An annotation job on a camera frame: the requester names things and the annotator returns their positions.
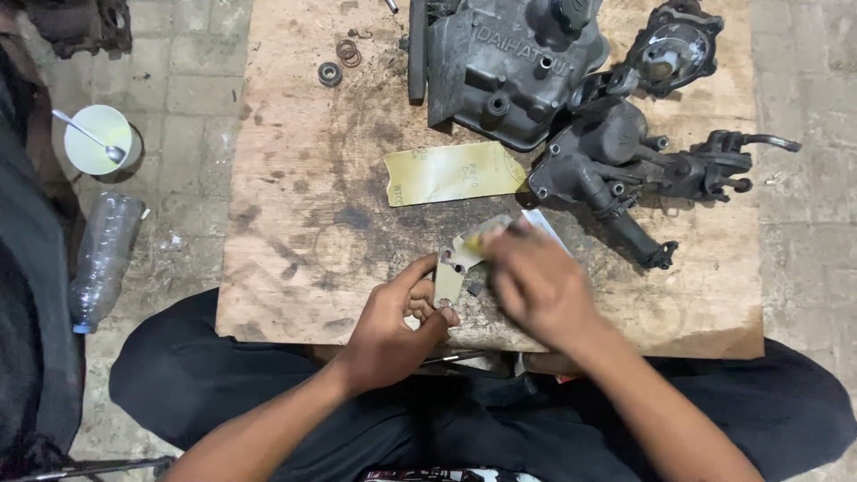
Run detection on person's left hand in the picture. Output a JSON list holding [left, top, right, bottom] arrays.
[[338, 253, 462, 397]]

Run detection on person's right hand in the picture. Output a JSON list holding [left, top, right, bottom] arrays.
[[478, 217, 605, 356]]

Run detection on grey metal plate with holes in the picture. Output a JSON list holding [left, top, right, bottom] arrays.
[[433, 244, 471, 310]]

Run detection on white paper slip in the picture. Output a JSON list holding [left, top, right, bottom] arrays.
[[521, 208, 571, 257]]

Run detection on large yellow sandpaper sheet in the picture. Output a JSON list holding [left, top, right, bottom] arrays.
[[383, 141, 530, 208]]

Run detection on thin metal screwdriver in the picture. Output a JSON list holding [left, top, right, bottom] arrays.
[[420, 351, 494, 367]]

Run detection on dark metal housing with pipe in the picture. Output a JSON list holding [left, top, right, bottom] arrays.
[[528, 67, 680, 271]]

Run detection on person's black trousers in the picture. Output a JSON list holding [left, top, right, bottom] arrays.
[[108, 288, 857, 482]]

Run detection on plywood work board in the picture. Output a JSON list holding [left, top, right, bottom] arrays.
[[216, 0, 766, 360]]

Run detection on grey engine valve cover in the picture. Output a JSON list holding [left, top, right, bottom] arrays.
[[426, 0, 611, 154]]

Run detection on person's patterned shirt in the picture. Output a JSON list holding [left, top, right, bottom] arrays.
[[360, 466, 545, 482]]

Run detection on dark metal carburetor part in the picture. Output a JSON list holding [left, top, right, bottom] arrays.
[[659, 129, 803, 204]]

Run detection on dark round water pump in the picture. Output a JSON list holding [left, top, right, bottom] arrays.
[[624, 0, 726, 99]]

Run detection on clear plastic bottle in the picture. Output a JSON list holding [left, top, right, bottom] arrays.
[[68, 191, 146, 335]]

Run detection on metal spoon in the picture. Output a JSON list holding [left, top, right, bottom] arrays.
[[52, 109, 127, 166]]

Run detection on white cup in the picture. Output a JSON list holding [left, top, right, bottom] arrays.
[[63, 104, 143, 177]]

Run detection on thin metal rod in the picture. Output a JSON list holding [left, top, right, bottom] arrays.
[[0, 455, 177, 482]]

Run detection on dark bulky cloth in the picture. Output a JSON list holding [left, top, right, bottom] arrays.
[[0, 33, 88, 473]]

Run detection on rusty engine part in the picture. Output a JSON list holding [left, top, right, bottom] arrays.
[[25, 0, 133, 60]]

